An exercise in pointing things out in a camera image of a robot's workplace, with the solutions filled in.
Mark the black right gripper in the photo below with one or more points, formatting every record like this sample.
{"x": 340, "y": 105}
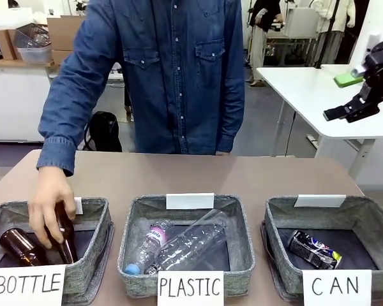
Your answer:
{"x": 381, "y": 73}

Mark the crushed black drink can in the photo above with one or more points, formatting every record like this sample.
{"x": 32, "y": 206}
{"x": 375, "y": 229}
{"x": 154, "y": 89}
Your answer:
{"x": 312, "y": 250}

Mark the large clear plastic bottle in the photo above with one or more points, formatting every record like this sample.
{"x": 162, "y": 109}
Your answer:
{"x": 198, "y": 239}

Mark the small plastic bottle blue cap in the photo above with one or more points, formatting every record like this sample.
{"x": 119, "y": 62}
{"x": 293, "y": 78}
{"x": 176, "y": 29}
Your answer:
{"x": 154, "y": 239}

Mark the brown glass bottle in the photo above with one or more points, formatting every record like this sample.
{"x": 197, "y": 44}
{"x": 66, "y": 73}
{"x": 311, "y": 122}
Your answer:
{"x": 19, "y": 245}
{"x": 67, "y": 248}

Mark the person left forearm denim sleeve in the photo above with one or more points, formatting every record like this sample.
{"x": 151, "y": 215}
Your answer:
{"x": 231, "y": 134}

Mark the person right forearm denim sleeve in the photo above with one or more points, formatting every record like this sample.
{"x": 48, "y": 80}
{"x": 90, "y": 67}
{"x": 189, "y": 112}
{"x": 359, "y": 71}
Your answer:
{"x": 57, "y": 143}

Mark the grey fabric basket can label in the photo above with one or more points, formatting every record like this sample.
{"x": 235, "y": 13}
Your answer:
{"x": 274, "y": 242}

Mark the white paper sign CAN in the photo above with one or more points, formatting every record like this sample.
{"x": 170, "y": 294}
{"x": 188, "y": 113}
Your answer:
{"x": 336, "y": 287}

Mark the grey fabric basket plastic label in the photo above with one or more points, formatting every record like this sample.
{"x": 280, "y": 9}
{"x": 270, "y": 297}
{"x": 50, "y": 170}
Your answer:
{"x": 131, "y": 236}

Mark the grey fabric basket bottle label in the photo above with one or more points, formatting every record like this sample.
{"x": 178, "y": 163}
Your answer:
{"x": 95, "y": 242}

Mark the person left hand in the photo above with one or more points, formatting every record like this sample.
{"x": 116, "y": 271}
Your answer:
{"x": 223, "y": 154}

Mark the person right hand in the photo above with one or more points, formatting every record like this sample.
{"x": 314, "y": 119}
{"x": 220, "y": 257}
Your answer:
{"x": 48, "y": 204}

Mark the green flat box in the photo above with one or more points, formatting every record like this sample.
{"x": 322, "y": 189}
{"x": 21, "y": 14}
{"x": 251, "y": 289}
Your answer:
{"x": 346, "y": 80}

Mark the small grey cylinder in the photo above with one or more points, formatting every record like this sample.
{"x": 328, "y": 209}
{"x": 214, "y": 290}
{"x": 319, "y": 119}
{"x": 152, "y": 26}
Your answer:
{"x": 358, "y": 70}

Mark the white desk with legs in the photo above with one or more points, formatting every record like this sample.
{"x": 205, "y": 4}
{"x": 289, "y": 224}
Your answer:
{"x": 300, "y": 95}

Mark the black stand pole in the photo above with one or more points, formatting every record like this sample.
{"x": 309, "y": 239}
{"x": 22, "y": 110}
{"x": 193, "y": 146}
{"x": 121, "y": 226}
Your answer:
{"x": 328, "y": 32}

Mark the bystander in white clothes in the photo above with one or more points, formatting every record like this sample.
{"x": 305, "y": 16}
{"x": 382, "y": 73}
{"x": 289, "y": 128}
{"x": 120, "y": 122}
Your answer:
{"x": 335, "y": 28}

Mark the blank white card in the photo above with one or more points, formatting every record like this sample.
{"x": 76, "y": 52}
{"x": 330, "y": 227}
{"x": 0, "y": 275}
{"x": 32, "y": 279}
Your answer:
{"x": 319, "y": 201}
{"x": 79, "y": 205}
{"x": 190, "y": 201}

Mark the white box machine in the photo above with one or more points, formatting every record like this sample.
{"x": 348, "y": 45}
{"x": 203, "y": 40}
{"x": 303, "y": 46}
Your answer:
{"x": 301, "y": 22}

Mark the bystander in black top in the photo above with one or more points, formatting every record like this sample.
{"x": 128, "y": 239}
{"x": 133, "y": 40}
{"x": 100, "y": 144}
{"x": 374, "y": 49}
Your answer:
{"x": 265, "y": 19}

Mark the person torso denim shirt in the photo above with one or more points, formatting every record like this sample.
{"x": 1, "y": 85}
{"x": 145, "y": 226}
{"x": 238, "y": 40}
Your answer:
{"x": 166, "y": 79}

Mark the white paper sign PLASTIC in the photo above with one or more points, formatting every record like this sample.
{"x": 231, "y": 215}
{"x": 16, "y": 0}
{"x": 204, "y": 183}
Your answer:
{"x": 190, "y": 287}

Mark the black backpack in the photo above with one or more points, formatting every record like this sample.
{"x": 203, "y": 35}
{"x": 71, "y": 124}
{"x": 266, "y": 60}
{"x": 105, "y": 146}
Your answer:
{"x": 103, "y": 130}

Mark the flat cardboard box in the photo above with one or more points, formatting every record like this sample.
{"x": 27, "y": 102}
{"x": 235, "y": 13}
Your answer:
{"x": 60, "y": 57}

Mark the large cardboard box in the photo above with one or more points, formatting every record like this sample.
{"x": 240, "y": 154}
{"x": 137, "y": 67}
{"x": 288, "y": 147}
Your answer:
{"x": 62, "y": 32}

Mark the clear plastic storage bin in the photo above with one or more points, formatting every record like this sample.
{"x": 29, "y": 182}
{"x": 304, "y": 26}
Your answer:
{"x": 35, "y": 55}

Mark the tilted clear plastic bin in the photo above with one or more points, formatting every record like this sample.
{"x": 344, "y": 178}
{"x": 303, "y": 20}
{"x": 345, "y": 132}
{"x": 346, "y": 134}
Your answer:
{"x": 32, "y": 36}

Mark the white background counter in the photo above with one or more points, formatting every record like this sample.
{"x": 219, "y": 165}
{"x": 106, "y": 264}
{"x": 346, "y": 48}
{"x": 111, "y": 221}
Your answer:
{"x": 12, "y": 95}

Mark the small open cardboard box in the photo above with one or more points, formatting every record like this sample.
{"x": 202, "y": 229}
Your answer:
{"x": 4, "y": 44}

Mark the white paper sign BOTTLE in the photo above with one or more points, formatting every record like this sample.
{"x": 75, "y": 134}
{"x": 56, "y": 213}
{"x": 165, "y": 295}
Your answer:
{"x": 28, "y": 283}

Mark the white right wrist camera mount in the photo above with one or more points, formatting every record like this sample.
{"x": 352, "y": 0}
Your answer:
{"x": 374, "y": 41}

